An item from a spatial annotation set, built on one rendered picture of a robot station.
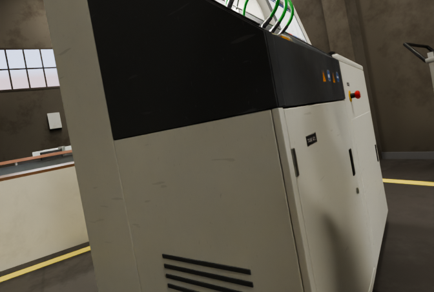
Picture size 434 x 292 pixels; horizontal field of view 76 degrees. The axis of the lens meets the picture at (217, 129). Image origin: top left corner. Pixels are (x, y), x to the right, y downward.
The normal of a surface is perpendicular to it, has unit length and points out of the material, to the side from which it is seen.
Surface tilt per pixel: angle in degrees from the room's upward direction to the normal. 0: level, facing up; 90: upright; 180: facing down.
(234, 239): 90
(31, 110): 90
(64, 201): 90
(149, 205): 90
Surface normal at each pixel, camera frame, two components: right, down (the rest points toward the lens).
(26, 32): 0.51, -0.08
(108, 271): -0.58, 0.11
